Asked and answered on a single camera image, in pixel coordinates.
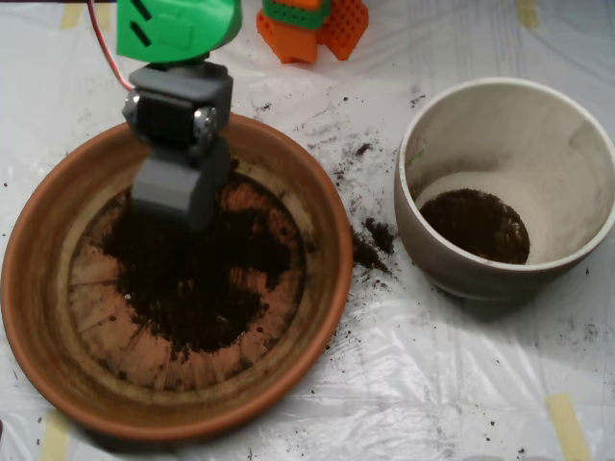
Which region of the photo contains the dark soil heap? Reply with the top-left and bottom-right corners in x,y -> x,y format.
90,177 -> 294,354

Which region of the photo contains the beige masking tape strip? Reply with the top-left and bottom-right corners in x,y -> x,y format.
90,3 -> 112,33
547,393 -> 592,461
517,0 -> 539,30
40,410 -> 72,461
61,3 -> 83,29

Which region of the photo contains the red and white servo cable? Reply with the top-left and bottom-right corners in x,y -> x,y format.
88,0 -> 135,91

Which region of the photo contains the terracotta saucer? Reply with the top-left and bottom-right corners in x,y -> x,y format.
0,109 -> 356,443

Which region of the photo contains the white ceramic pot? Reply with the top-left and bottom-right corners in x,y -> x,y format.
393,77 -> 615,304

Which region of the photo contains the clear plastic cover sheet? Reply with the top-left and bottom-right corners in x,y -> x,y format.
0,0 -> 615,461

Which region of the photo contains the spilled soil clump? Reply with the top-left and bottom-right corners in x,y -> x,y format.
353,218 -> 400,278

